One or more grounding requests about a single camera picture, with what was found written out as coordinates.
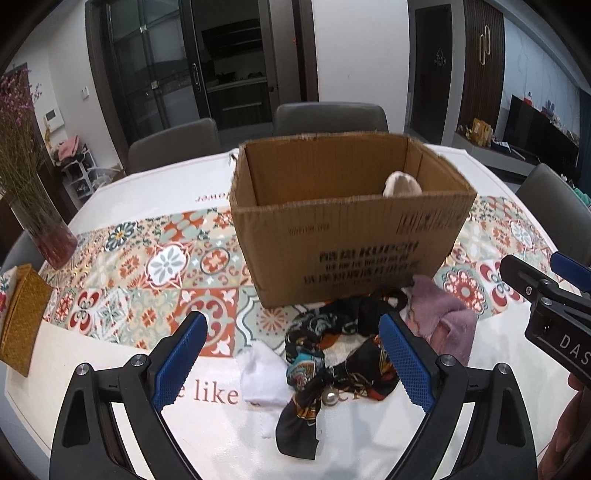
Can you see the floral fabric tissue cover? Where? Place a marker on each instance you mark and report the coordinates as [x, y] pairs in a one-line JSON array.
[[5, 295]]

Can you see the black framed glass sliding door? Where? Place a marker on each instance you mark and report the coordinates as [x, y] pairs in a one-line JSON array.
[[147, 78]]

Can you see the black patterned silk scarf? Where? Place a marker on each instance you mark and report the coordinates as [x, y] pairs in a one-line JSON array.
[[309, 332]]

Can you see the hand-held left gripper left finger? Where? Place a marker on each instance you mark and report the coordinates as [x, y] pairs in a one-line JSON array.
[[178, 364]]

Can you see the teal and white clothes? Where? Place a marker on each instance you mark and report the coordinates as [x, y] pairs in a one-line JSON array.
[[581, 196]]

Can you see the small white cloth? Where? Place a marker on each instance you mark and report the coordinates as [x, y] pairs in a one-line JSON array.
[[263, 378]]

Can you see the yellow gift bag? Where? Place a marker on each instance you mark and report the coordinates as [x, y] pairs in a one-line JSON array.
[[481, 133]]

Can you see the yellow wicker tissue box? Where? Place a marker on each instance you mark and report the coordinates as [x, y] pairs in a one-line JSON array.
[[23, 323]]

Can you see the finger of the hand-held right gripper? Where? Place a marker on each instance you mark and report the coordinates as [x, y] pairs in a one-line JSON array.
[[572, 272], [521, 277]]

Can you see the cream cloth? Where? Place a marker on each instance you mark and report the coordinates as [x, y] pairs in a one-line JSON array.
[[402, 184]]

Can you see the grey dining chair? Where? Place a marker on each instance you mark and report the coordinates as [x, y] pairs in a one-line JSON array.
[[18, 251], [545, 198], [330, 119], [173, 145]]

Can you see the black television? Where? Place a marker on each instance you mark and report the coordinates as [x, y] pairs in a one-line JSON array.
[[540, 134]]

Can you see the dried pink flowers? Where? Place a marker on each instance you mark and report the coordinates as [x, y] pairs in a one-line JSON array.
[[18, 152]]

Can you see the person's right hand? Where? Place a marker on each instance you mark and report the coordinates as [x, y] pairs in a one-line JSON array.
[[572, 424]]

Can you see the dark wooden door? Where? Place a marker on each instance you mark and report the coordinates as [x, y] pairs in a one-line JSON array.
[[431, 74]]

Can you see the white shoe rack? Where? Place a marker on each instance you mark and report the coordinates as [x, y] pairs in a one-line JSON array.
[[78, 177]]

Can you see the white television cabinet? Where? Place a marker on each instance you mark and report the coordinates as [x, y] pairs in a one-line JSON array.
[[489, 157]]

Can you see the pink cloth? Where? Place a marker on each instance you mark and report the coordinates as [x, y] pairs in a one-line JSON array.
[[68, 147]]

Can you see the grey refrigerator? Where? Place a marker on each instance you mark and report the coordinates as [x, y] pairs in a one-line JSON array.
[[282, 55]]

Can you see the white wall intercom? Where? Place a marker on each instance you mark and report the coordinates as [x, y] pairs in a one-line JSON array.
[[53, 119]]

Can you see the glass vase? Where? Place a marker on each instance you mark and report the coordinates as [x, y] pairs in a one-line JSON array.
[[51, 240]]

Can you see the brown cardboard box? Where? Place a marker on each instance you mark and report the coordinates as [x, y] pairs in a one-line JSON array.
[[351, 258]]

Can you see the purple knit cloth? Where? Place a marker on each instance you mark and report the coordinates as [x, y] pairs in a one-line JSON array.
[[443, 318]]

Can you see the dark kitchen cabinet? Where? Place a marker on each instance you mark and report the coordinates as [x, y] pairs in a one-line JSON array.
[[235, 97]]

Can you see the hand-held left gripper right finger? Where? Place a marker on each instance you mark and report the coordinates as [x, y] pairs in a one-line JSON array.
[[406, 364]]

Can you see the dark slatted cabinet door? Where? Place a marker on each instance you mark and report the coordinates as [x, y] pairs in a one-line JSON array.
[[482, 78]]

